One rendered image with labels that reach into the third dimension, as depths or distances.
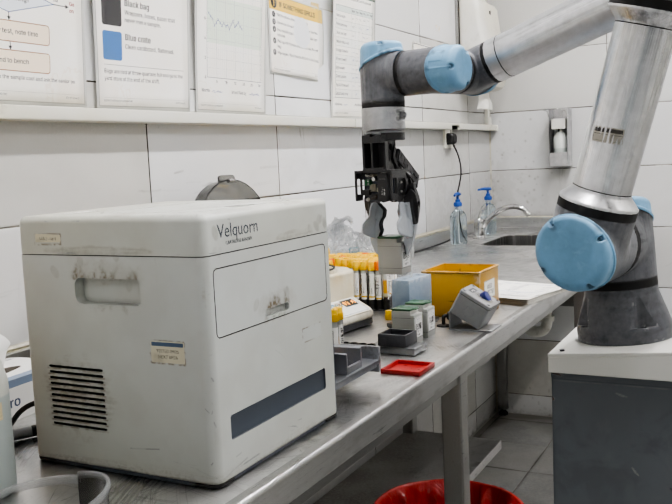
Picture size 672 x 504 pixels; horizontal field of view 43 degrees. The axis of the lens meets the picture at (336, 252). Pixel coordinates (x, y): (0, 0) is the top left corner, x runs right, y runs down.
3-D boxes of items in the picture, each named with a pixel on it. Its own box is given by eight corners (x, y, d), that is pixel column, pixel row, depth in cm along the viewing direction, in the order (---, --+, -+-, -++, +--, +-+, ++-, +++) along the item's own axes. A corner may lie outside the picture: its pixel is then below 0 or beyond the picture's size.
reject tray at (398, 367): (419, 377, 134) (419, 372, 134) (380, 373, 137) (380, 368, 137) (435, 366, 140) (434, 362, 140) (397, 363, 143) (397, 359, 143)
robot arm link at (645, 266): (668, 270, 139) (661, 188, 138) (643, 283, 129) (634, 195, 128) (596, 272, 147) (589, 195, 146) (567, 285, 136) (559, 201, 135)
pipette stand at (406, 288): (417, 330, 170) (415, 281, 168) (386, 327, 173) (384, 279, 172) (439, 321, 178) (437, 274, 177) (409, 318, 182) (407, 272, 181)
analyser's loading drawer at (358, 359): (317, 408, 113) (315, 370, 112) (275, 404, 116) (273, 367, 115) (381, 371, 131) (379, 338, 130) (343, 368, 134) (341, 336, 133)
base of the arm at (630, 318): (686, 327, 140) (681, 268, 139) (656, 347, 128) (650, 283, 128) (598, 326, 150) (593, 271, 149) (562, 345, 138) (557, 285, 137)
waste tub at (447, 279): (481, 319, 177) (479, 272, 176) (421, 316, 184) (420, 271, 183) (500, 308, 189) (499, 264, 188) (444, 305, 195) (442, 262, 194)
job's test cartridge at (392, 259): (402, 274, 148) (400, 238, 147) (378, 274, 150) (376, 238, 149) (411, 271, 151) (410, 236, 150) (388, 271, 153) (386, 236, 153)
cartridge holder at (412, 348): (414, 356, 148) (413, 336, 147) (368, 353, 152) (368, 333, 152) (427, 350, 152) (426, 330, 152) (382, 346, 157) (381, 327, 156)
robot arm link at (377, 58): (390, 37, 138) (348, 43, 144) (393, 105, 140) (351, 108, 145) (415, 41, 145) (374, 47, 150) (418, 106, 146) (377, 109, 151)
